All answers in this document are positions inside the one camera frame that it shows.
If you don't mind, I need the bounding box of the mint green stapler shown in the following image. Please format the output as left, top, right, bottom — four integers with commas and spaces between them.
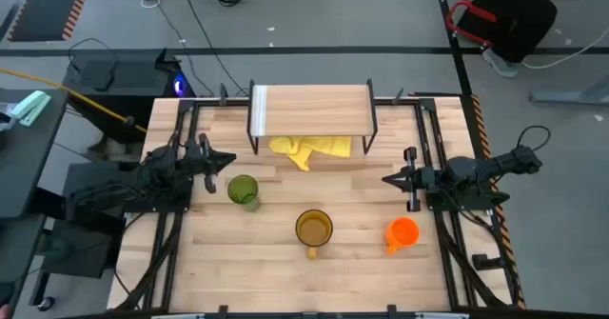
10, 90, 52, 128

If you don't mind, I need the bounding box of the long black floor cable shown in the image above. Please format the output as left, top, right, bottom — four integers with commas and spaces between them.
176, 0, 251, 97

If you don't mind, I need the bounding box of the black side desk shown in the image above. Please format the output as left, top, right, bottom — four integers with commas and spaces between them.
0, 88, 70, 220

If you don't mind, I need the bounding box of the black metal table frame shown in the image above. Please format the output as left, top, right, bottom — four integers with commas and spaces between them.
116, 88, 524, 319

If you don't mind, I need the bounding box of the yellow cable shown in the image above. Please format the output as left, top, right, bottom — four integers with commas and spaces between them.
0, 67, 148, 134

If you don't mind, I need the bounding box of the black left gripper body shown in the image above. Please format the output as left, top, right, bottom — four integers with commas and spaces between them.
183, 132, 219, 195

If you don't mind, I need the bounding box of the white floor cable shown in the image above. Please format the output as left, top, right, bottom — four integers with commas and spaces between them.
521, 26, 609, 70

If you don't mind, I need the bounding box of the orange black hazard strip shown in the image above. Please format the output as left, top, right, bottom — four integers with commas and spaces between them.
470, 93, 527, 310

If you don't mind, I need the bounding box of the yellow cloth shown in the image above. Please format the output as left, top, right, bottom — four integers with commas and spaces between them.
267, 135, 353, 172

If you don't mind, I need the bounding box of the black mat with hazard stripes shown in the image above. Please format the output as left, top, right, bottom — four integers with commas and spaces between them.
7, 0, 94, 43

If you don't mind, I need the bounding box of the grey metal table foot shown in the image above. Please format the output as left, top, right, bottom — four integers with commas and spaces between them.
528, 75, 609, 107

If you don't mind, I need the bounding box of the orange plastic cup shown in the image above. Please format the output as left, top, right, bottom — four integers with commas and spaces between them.
383, 216, 421, 256

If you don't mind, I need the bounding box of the person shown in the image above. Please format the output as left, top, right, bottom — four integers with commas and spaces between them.
456, 0, 570, 80

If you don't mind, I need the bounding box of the red metal chair frame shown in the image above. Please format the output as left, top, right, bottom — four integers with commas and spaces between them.
445, 0, 499, 49

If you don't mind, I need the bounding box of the black equipment cart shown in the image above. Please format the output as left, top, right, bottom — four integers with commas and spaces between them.
28, 161, 144, 310

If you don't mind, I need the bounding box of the yellow mug with dark rim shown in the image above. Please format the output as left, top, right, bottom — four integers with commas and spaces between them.
294, 209, 334, 261

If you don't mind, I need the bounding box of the black computer tower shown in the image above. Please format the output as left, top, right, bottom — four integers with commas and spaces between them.
63, 48, 196, 144

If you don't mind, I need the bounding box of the wooden shelf with black legs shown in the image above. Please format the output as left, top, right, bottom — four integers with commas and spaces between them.
246, 78, 380, 157

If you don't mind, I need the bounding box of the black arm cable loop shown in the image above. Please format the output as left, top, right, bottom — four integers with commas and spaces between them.
516, 125, 553, 154

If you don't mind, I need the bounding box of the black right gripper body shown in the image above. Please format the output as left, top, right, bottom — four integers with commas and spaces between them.
403, 146, 442, 213

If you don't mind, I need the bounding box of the green glass cup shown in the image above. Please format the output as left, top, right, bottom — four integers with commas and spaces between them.
226, 173, 262, 213

